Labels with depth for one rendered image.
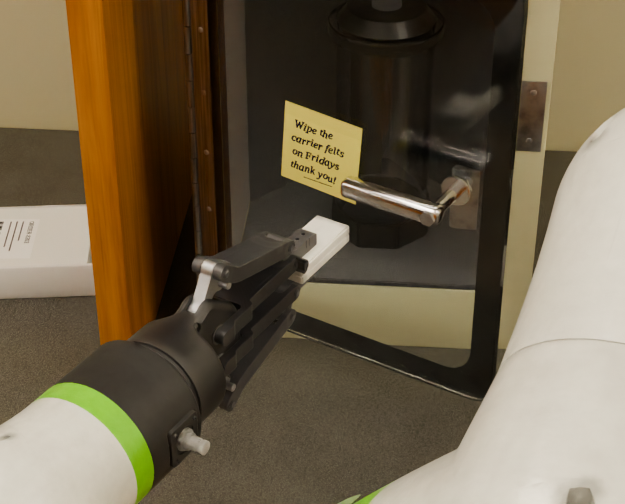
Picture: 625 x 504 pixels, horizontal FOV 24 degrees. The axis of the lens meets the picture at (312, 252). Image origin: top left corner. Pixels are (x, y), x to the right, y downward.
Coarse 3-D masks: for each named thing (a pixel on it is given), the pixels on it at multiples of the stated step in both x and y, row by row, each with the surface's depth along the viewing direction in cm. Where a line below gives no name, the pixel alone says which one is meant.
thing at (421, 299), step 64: (256, 0) 120; (320, 0) 116; (384, 0) 113; (448, 0) 110; (512, 0) 107; (256, 64) 123; (320, 64) 120; (384, 64) 116; (448, 64) 113; (512, 64) 110; (256, 128) 127; (384, 128) 119; (448, 128) 116; (512, 128) 112; (256, 192) 130; (320, 192) 126; (384, 256) 126; (448, 256) 122; (320, 320) 134; (384, 320) 130; (448, 320) 126; (448, 384) 129
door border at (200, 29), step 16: (192, 0) 124; (192, 16) 124; (192, 32) 125; (208, 32) 124; (192, 48) 126; (208, 48) 125; (192, 64) 127; (208, 64) 126; (192, 80) 128; (208, 80) 127; (208, 96) 128; (192, 112) 130; (208, 112) 129; (192, 128) 130; (208, 128) 130; (208, 144) 131; (192, 160) 132; (208, 160) 132; (192, 176) 133; (208, 176) 133; (208, 192) 134; (208, 208) 135; (208, 224) 136; (208, 240) 137
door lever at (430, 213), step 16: (352, 176) 118; (352, 192) 118; (368, 192) 117; (384, 192) 116; (400, 192) 116; (448, 192) 117; (464, 192) 118; (384, 208) 117; (400, 208) 116; (416, 208) 115; (432, 208) 114; (432, 224) 115
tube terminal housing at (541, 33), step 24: (528, 0) 123; (552, 0) 122; (528, 24) 124; (552, 24) 124; (528, 48) 125; (552, 48) 125; (528, 72) 126; (552, 72) 126; (528, 168) 132; (528, 192) 133; (528, 216) 134; (528, 240) 136; (528, 264) 137; (504, 288) 139; (528, 288) 139; (504, 312) 141; (288, 336) 144; (504, 336) 142
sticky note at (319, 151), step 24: (288, 120) 124; (312, 120) 123; (336, 120) 121; (288, 144) 126; (312, 144) 124; (336, 144) 123; (360, 144) 121; (288, 168) 127; (312, 168) 125; (336, 168) 124; (336, 192) 125
